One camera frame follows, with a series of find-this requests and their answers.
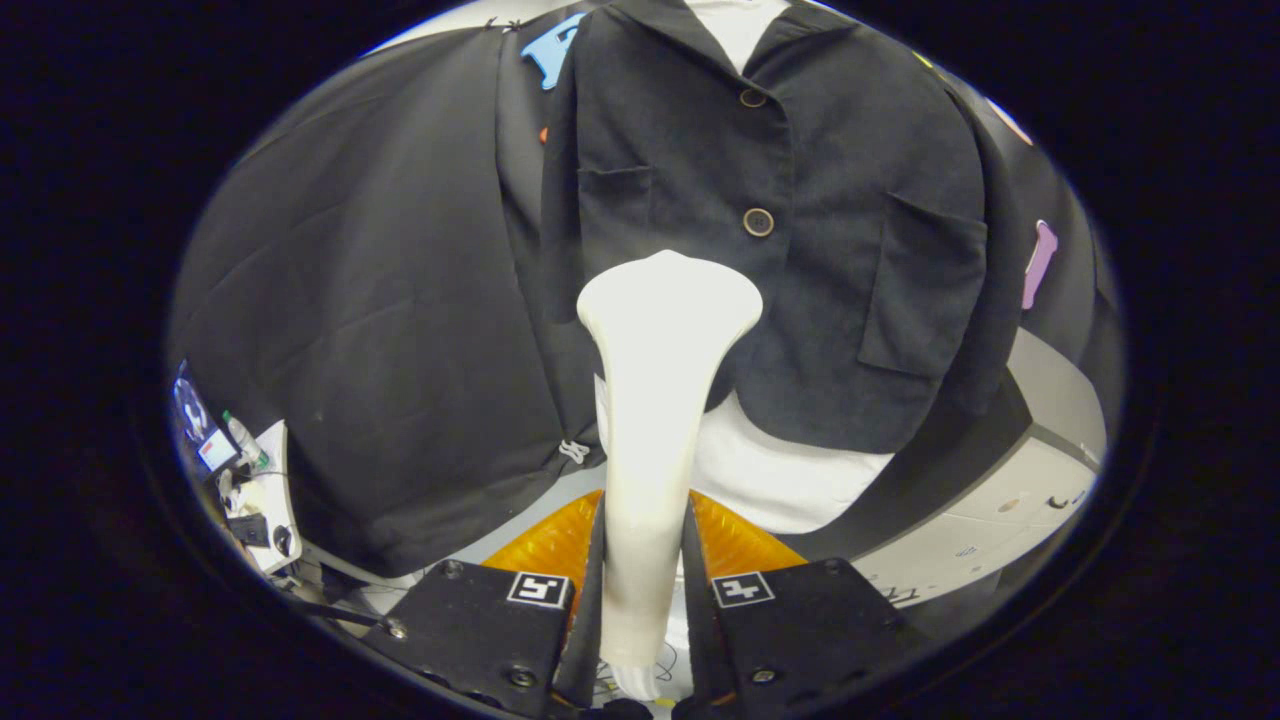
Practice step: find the black backdrop cloth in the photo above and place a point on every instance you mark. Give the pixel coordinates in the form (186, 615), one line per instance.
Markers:
(380, 300)

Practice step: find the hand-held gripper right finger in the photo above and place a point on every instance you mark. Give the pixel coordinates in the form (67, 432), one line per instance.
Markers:
(800, 620)

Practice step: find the white side table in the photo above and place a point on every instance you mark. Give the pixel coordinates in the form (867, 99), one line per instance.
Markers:
(270, 490)

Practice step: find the black jacket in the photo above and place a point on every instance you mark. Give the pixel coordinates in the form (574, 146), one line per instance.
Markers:
(830, 180)

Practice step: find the row of backdrop clips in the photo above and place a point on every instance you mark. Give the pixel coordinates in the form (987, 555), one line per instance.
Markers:
(513, 25)

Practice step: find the small white clip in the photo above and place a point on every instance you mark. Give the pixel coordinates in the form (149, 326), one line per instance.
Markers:
(574, 452)

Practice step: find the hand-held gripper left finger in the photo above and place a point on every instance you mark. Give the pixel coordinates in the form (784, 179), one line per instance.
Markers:
(470, 630)

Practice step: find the clear bottle green cap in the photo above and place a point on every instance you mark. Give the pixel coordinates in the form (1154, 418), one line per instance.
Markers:
(245, 440)

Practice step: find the white purple garment steamer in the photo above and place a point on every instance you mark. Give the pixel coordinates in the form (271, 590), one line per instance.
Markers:
(655, 400)

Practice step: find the small lit screen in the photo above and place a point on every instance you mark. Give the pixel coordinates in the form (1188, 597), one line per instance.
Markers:
(217, 450)

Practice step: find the grey cabinet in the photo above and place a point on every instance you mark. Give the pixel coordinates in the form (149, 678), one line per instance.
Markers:
(1000, 520)

